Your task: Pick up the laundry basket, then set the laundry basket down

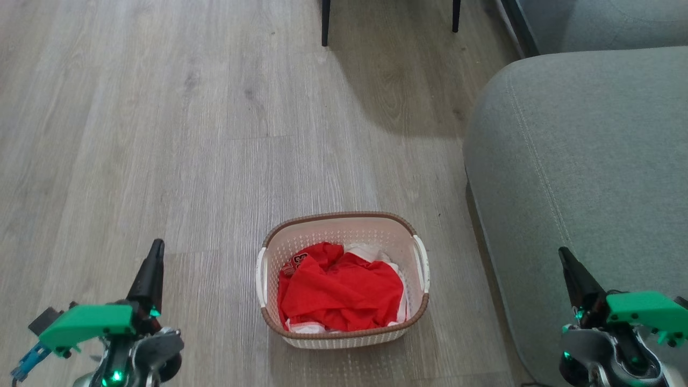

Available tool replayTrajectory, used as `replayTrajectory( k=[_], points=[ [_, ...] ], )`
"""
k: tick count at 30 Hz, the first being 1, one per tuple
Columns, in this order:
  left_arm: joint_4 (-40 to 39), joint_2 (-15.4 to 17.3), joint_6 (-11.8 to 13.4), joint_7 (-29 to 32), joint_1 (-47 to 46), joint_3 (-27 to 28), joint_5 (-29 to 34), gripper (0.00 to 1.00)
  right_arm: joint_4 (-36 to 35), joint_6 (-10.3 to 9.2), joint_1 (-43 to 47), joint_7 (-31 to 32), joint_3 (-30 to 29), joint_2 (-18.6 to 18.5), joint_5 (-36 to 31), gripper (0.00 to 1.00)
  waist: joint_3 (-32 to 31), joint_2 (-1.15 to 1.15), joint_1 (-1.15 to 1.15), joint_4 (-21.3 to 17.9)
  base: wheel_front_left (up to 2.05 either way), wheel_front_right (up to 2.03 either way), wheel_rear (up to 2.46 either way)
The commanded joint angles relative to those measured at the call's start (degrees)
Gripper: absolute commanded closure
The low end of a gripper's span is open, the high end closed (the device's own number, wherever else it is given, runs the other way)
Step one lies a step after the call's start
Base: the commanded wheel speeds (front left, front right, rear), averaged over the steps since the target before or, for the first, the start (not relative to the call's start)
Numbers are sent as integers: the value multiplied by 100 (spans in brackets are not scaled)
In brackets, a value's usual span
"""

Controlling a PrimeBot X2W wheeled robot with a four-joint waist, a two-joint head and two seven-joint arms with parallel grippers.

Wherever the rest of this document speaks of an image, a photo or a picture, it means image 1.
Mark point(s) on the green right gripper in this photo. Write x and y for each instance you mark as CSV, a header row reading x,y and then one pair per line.
x,y
647,312

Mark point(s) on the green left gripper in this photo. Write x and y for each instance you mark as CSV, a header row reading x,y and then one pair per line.
x,y
86,325

